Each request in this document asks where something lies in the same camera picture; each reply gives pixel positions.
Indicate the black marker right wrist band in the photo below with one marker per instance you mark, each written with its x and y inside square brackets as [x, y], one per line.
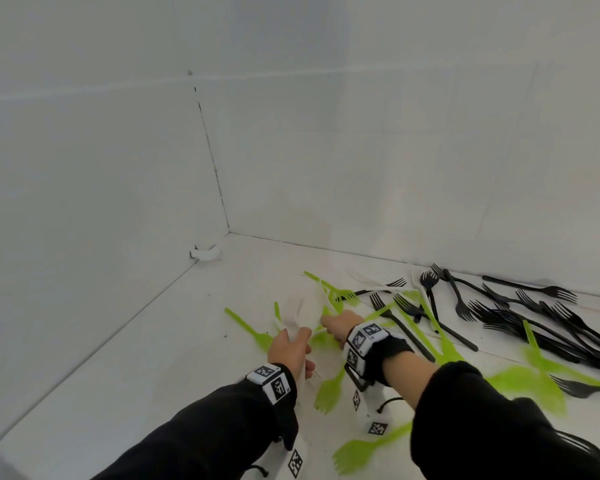
[380, 352]

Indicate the pile of black plastic forks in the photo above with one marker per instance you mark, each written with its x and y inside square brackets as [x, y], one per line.
[555, 334]

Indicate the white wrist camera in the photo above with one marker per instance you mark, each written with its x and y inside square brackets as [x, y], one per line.
[287, 462]
[372, 414]

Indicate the pile of white plastic forks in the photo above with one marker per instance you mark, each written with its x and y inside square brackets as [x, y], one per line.
[380, 287]

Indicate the person's left hand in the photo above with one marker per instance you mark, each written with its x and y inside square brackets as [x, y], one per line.
[290, 352]

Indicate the small white wall clip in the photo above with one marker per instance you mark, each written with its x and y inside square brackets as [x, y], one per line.
[205, 253]

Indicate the person's left forearm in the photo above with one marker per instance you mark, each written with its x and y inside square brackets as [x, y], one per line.
[195, 434]

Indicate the black marker wrist band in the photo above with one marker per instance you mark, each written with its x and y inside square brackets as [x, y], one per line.
[275, 389]
[380, 352]

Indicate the person's right hand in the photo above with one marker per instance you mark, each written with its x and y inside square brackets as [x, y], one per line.
[340, 324]

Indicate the pile of plastic cutlery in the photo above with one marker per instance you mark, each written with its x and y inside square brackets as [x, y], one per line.
[530, 379]

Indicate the black marker left wrist band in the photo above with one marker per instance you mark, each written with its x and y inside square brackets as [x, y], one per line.
[275, 389]

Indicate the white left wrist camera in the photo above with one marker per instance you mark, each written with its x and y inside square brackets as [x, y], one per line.
[287, 462]

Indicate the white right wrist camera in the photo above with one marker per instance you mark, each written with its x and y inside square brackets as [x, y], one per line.
[372, 414]

